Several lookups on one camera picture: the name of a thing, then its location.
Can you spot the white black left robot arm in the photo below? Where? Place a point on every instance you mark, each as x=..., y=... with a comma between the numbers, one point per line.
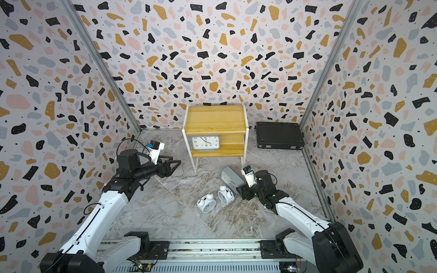
x=80, y=253

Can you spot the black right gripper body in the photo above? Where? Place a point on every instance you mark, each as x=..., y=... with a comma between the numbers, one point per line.
x=248, y=193

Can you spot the wooden shelf white metal frame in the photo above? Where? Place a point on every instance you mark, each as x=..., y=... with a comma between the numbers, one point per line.
x=230, y=122

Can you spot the grey square clock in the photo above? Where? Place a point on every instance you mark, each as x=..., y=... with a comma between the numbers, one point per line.
x=205, y=142
x=231, y=179

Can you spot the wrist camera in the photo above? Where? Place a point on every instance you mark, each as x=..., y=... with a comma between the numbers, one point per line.
x=155, y=148
x=249, y=176

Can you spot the white twin-bell clock right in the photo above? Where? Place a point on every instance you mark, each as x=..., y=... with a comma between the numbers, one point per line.
x=225, y=195

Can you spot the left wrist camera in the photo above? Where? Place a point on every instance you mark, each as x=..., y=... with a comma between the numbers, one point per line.
x=155, y=148

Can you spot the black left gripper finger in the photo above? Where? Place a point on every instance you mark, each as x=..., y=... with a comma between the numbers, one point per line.
x=171, y=168
x=172, y=163

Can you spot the black flat case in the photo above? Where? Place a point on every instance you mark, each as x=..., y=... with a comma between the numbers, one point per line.
x=279, y=135

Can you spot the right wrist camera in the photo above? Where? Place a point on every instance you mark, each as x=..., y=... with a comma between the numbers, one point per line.
x=249, y=176

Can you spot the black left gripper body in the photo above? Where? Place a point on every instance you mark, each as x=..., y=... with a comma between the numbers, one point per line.
x=161, y=173

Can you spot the white twin-bell clock left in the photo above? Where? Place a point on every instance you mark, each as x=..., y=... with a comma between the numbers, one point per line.
x=206, y=203

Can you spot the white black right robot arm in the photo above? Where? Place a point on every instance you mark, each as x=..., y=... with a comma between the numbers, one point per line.
x=327, y=245

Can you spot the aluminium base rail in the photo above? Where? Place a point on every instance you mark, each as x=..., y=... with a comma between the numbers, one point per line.
x=235, y=256

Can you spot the white twin-bell clock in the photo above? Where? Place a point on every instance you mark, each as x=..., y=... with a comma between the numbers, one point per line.
x=225, y=195
x=206, y=203

